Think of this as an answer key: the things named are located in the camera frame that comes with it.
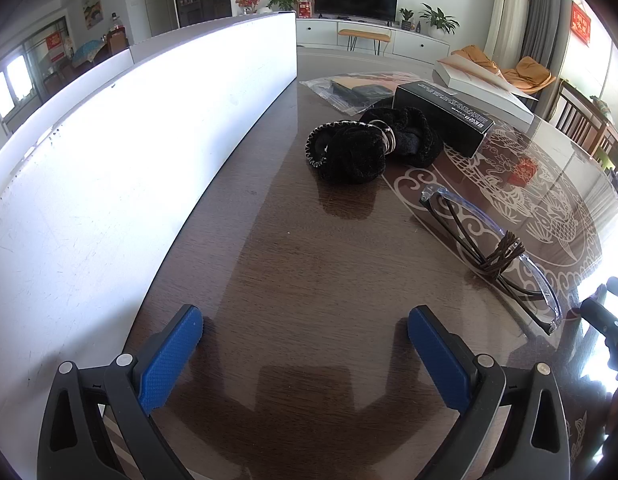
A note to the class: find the green potted plant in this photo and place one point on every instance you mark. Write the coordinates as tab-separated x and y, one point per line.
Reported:
284	1

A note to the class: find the black cardboard box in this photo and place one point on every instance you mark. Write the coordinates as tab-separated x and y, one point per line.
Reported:
439	110

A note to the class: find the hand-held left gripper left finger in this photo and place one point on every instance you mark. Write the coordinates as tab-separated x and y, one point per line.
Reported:
169	360

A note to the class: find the blue cloth item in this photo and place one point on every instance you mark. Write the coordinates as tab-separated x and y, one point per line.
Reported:
89	51

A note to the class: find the white door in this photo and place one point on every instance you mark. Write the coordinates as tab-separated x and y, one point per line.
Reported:
159	2

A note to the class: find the white television cabinet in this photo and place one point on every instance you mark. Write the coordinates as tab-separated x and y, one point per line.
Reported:
319	32

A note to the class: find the wooden stool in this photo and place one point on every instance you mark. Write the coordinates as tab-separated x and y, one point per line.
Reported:
364	33

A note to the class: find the red door decoration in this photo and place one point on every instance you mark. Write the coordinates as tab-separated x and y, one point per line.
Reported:
56	41

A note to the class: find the clear bag with dark card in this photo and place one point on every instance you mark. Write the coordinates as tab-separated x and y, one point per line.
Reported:
349	87

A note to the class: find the small potted plant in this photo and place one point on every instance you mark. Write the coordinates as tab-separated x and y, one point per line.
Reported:
407	17

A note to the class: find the orange cushioned lounge chair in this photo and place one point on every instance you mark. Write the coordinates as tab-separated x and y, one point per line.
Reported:
531	72

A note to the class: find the framed wall painting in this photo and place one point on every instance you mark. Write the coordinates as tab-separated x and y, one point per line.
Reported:
91	8

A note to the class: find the wooden chair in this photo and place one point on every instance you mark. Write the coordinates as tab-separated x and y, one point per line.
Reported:
574	110

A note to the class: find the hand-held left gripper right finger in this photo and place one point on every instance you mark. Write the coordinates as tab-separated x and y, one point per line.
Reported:
439	360

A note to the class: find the grey curtain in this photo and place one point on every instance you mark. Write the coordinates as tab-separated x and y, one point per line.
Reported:
546	15

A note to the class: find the red flower bouquet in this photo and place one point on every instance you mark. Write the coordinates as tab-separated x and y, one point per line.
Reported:
248	1

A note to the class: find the white board wall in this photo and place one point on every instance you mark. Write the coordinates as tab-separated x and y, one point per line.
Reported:
99	170

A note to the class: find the large leafy potted plant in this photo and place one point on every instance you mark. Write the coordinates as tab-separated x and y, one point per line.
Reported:
439	19

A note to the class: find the flat white box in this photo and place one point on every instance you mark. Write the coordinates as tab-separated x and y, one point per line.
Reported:
489	90

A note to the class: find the red gift box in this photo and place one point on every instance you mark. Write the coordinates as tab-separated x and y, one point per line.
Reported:
305	7

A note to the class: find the red wall hanging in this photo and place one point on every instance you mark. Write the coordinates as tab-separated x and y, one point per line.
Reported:
581	23

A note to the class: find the white curtain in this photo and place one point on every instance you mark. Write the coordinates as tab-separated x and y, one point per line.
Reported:
506	10

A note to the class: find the clear frame glasses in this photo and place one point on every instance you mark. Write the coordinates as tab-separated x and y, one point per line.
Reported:
434	195

